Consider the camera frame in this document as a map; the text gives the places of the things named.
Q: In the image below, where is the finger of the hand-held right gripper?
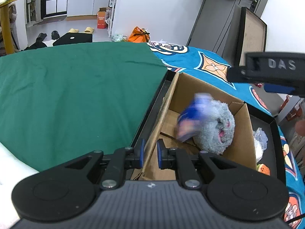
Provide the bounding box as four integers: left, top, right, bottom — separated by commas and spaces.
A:
226, 65, 265, 83
263, 76, 305, 98

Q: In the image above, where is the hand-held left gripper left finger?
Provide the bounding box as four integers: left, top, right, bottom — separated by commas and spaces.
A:
64, 138, 146, 190

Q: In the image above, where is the brown cardboard box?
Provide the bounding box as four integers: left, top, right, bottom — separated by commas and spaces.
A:
131, 72, 257, 181

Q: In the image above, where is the white bed sheet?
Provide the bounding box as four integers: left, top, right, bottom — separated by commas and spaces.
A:
0, 143, 40, 222

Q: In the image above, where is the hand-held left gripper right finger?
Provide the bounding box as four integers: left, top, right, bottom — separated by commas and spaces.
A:
157, 139, 235, 189

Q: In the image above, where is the black door handle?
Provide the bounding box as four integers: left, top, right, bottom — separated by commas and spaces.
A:
243, 0, 260, 11

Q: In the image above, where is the black tray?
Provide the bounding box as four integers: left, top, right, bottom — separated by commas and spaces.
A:
132, 70, 286, 184

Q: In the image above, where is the grey-blue fluffy cloth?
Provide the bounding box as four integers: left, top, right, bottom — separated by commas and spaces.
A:
252, 127, 269, 163

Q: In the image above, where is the grey door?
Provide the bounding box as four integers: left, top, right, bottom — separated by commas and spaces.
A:
187, 0, 279, 53

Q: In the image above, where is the blue tissue pack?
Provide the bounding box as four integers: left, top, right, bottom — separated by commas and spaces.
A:
176, 93, 214, 142

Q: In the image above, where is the blue printed blanket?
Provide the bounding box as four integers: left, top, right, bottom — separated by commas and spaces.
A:
146, 41, 305, 228

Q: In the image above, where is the orange carton box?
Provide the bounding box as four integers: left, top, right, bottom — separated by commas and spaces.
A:
96, 7, 110, 29

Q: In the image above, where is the yellow wooden table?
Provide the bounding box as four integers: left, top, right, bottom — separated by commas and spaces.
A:
0, 0, 39, 54

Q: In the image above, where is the green cloth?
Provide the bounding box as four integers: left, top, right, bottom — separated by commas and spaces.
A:
0, 42, 170, 172

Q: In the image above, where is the grey plush toy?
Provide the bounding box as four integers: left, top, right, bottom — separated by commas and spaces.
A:
188, 99, 235, 155

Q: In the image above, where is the white shelf rack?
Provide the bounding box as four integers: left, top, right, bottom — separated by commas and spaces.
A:
107, 0, 120, 38

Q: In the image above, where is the black flat bag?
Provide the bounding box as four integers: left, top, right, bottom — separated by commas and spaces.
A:
52, 32, 93, 46

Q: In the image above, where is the black and white clothing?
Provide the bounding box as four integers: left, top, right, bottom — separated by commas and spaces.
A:
24, 39, 54, 50

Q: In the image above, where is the black framed board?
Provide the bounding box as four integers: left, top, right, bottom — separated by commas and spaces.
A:
235, 7, 267, 66

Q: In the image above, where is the orange bag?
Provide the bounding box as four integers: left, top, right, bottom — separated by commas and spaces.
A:
128, 26, 151, 43

